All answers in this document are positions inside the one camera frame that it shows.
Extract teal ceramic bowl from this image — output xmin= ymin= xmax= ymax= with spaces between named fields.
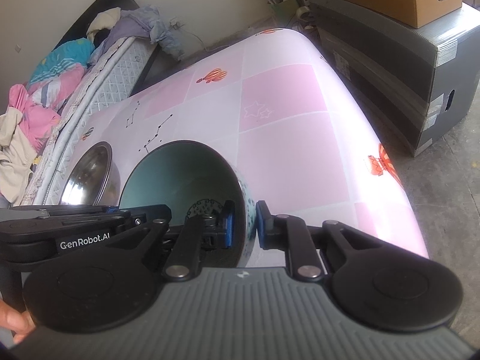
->
xmin=120 ymin=141 xmax=256 ymax=267

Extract steel bowl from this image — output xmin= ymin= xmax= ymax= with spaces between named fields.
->
xmin=59 ymin=141 xmax=120 ymax=206

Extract person left hand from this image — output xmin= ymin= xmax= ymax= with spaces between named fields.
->
xmin=0 ymin=300 xmax=36 ymax=344

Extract beige cloth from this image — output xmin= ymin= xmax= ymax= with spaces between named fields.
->
xmin=0 ymin=106 xmax=37 ymax=206

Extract pink floral blanket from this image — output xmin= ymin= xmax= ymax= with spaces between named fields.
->
xmin=8 ymin=63 xmax=86 ymax=154

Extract quilted mattress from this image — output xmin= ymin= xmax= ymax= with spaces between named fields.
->
xmin=21 ymin=37 xmax=155 ymax=205

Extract teal patterned cloth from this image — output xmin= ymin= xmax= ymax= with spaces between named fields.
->
xmin=28 ymin=38 xmax=95 ymax=86

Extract grey storage box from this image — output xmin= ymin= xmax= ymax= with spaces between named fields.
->
xmin=309 ymin=0 xmax=479 ymax=156

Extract purple grey bedsheet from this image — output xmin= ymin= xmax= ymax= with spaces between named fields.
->
xmin=86 ymin=5 xmax=184 ymax=66

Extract open carton with clutter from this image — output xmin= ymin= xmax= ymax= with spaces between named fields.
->
xmin=267 ymin=0 xmax=313 ymax=28

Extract white cable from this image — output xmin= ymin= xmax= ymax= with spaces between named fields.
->
xmin=168 ymin=16 xmax=211 ymax=51

